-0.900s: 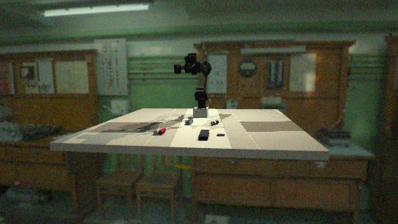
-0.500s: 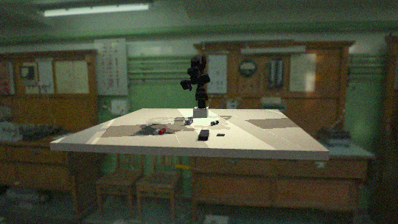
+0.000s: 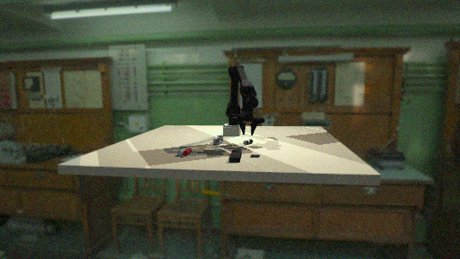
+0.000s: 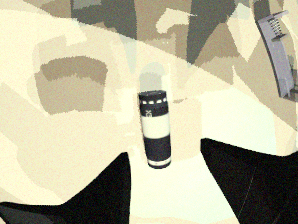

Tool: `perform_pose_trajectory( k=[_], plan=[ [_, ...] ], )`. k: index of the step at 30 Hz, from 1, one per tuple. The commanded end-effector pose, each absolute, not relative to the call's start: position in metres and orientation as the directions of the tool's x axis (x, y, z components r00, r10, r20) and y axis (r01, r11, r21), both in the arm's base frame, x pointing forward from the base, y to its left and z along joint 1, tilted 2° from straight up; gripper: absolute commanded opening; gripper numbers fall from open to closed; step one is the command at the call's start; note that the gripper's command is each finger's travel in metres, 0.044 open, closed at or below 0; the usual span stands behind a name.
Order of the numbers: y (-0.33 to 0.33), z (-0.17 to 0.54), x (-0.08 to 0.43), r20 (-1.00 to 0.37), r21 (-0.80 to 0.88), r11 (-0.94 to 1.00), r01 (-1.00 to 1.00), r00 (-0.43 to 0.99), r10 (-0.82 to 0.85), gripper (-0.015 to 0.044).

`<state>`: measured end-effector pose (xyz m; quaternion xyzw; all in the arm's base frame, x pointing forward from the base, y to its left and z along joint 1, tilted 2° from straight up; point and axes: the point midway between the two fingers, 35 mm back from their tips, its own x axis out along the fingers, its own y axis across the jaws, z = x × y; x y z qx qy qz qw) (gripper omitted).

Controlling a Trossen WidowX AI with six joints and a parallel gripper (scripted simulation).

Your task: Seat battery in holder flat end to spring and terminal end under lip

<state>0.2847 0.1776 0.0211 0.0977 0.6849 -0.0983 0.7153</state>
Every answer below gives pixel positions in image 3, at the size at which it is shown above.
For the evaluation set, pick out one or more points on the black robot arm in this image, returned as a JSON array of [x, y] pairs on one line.
[[247, 92]]

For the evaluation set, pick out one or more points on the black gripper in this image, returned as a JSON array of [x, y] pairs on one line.
[[255, 121]]

